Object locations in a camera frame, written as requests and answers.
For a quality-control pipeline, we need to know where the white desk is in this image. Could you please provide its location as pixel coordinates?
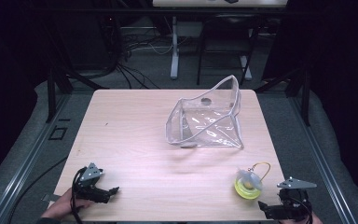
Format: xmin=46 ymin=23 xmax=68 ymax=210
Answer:
xmin=152 ymin=0 xmax=289 ymax=81

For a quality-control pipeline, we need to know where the black chair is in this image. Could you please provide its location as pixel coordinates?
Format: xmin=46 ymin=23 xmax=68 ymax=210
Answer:
xmin=196 ymin=13 xmax=259 ymax=87

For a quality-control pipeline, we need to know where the person's right hand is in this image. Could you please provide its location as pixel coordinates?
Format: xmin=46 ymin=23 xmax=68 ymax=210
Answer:
xmin=279 ymin=211 xmax=324 ymax=224

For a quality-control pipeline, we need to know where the black floor cable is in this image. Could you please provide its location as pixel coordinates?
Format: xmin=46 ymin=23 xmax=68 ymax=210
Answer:
xmin=7 ymin=156 xmax=69 ymax=224

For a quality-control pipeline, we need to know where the yellow round toy with loop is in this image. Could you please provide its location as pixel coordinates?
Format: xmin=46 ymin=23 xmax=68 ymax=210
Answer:
xmin=233 ymin=161 xmax=272 ymax=201

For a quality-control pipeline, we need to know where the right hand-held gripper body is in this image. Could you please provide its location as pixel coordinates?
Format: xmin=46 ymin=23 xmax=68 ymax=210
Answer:
xmin=272 ymin=175 xmax=318 ymax=222

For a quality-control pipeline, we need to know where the black metal stand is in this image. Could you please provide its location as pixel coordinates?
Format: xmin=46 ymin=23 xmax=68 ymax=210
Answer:
xmin=254 ymin=66 xmax=312 ymax=127
xmin=40 ymin=18 xmax=110 ymax=123

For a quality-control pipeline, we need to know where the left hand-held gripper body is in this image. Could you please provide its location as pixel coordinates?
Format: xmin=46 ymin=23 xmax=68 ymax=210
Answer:
xmin=71 ymin=162 xmax=113 ymax=204

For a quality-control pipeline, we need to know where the clear plastic zipper bag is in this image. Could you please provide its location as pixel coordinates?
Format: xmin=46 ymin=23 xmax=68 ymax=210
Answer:
xmin=164 ymin=74 xmax=245 ymax=150

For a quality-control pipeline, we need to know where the tangle of floor cables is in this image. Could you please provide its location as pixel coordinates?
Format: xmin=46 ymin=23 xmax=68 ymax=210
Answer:
xmin=105 ymin=18 xmax=181 ymax=91

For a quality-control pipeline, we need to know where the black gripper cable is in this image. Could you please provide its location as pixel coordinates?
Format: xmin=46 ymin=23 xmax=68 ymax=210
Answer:
xmin=70 ymin=166 xmax=90 ymax=224

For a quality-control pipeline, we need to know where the person's left hand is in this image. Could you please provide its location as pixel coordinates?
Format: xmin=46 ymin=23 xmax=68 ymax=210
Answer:
xmin=41 ymin=188 xmax=91 ymax=220

